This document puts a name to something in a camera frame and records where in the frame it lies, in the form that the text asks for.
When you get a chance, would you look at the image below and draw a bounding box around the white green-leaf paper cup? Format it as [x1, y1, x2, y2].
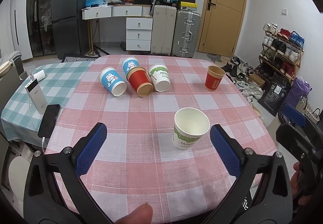
[172, 108, 210, 150]

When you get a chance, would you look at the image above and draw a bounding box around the red paper cup upright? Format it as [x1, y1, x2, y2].
[205, 66, 225, 91]

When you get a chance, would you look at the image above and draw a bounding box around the blue cartoon paper cup front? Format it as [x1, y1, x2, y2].
[99, 67, 127, 97]

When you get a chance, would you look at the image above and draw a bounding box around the blue cartoon paper cup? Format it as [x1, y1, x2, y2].
[99, 67, 127, 97]
[122, 57, 139, 75]

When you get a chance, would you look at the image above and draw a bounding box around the white green paper cup lying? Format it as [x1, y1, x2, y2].
[148, 64, 170, 92]

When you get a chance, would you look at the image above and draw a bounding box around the red paper cup lying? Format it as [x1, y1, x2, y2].
[126, 67, 153, 97]

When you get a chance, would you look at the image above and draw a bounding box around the blue cartoon paper cup rear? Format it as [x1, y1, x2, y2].
[122, 57, 139, 75]

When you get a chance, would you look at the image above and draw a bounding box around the right hand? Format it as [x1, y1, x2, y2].
[290, 162, 311, 212]

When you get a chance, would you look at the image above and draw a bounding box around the left hand thumb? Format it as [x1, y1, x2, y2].
[115, 203, 153, 224]

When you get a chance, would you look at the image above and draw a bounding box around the woven basket bag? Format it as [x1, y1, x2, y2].
[296, 94, 321, 124]

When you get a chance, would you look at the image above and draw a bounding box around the black printed bag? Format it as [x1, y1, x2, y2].
[258, 81, 291, 116]

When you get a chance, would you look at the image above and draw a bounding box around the purple bag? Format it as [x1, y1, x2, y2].
[284, 77, 312, 108]

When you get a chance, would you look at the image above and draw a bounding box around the wooden shoe rack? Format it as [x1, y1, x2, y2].
[256, 23, 305, 83]

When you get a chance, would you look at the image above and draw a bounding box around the pile of shoes on floor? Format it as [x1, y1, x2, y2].
[221, 56, 264, 104]

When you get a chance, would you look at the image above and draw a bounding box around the teal plaid tablecloth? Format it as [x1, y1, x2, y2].
[1, 61, 92, 146]

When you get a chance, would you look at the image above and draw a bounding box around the black smartphone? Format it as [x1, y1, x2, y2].
[38, 104, 61, 138]

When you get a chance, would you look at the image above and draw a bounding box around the pink plaid tablecloth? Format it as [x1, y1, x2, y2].
[47, 56, 276, 223]

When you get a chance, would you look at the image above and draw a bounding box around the white power bank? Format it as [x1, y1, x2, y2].
[25, 79, 48, 115]

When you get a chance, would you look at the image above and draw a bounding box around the wooden door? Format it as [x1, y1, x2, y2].
[197, 0, 247, 57]

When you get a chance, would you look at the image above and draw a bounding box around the silver suitcase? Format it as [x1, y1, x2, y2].
[171, 10, 201, 58]

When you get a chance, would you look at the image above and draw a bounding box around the beige suitcase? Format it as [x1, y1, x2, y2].
[151, 5, 177, 56]

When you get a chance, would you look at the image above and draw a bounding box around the white drawer desk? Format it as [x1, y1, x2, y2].
[82, 5, 153, 52]

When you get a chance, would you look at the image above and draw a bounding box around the glass display cabinet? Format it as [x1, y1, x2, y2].
[26, 0, 56, 57]

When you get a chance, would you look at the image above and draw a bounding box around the blue plastic bag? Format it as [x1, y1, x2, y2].
[85, 0, 107, 7]

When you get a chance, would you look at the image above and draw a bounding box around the black refrigerator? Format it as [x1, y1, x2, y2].
[51, 0, 89, 59]

